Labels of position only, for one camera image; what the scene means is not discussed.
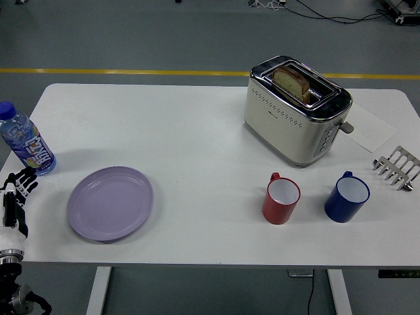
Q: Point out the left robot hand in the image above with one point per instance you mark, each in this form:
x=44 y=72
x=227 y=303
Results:
x=11 y=236

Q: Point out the purple plate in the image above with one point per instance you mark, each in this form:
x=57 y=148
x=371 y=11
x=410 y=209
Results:
x=110 y=203

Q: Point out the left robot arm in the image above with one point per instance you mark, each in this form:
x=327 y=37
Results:
x=11 y=295

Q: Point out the blue-capped drink bottle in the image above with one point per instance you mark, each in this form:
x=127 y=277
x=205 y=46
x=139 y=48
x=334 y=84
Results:
x=29 y=144

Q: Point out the white table leg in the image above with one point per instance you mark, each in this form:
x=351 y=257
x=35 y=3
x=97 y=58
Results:
x=98 y=292
x=339 y=292

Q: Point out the yellow floor tape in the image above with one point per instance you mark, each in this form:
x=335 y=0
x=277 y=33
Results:
x=131 y=71

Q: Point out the red cup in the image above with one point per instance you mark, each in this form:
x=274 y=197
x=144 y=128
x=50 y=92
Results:
x=279 y=211

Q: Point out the cream and chrome toaster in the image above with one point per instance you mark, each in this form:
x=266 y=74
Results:
x=282 y=131

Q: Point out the large brown bread slice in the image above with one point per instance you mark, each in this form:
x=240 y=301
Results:
x=290 y=80

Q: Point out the small pale bread slice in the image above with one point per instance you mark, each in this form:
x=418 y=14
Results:
x=307 y=96

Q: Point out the blue cup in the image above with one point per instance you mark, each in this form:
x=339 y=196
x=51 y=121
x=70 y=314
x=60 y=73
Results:
x=341 y=210

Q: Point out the white paper sheet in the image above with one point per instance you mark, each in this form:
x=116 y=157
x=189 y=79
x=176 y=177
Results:
x=372 y=129

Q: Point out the black table control panel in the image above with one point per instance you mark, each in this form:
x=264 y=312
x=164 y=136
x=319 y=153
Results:
x=398 y=273

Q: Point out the silver metal toast rack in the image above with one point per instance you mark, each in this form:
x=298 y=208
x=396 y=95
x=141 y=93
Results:
x=402 y=160

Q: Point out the grey under-table bracket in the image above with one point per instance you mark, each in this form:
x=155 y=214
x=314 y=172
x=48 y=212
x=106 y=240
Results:
x=300 y=273

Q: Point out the metal equipment frame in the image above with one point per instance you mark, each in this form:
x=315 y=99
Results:
x=405 y=14

